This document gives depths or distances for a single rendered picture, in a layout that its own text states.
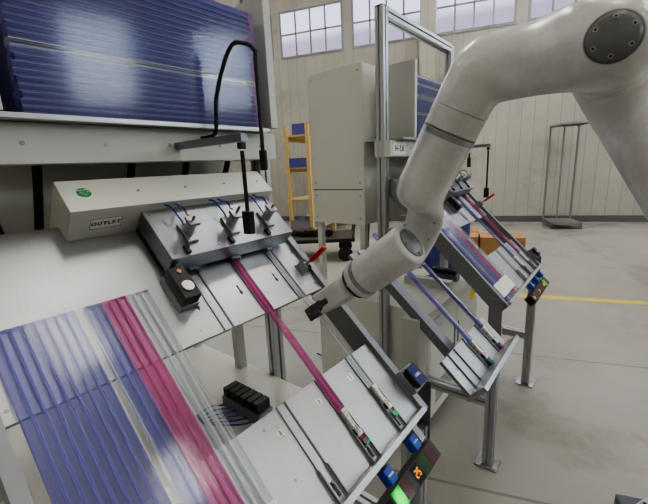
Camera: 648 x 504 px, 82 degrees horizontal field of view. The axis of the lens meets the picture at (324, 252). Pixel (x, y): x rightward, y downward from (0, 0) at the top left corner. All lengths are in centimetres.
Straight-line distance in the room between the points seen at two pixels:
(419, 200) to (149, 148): 57
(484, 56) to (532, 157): 792
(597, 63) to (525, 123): 799
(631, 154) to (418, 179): 28
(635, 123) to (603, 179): 819
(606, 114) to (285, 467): 73
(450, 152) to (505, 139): 784
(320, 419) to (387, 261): 33
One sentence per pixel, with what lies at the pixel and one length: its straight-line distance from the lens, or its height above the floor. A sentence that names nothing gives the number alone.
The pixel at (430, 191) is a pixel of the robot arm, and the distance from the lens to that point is 66.
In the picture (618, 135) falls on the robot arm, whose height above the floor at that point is 130.
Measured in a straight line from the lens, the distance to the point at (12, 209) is 98.
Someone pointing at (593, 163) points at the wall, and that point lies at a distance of 877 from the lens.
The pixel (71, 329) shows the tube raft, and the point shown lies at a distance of 73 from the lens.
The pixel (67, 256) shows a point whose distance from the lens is 83.
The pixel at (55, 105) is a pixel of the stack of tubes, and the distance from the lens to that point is 81.
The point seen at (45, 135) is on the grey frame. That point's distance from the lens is 83.
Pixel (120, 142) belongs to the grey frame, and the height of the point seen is 135.
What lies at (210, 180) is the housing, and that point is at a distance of 97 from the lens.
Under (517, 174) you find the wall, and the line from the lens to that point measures 851.
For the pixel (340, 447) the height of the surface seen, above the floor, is 76.
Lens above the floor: 128
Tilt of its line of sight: 13 degrees down
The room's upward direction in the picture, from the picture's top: 3 degrees counter-clockwise
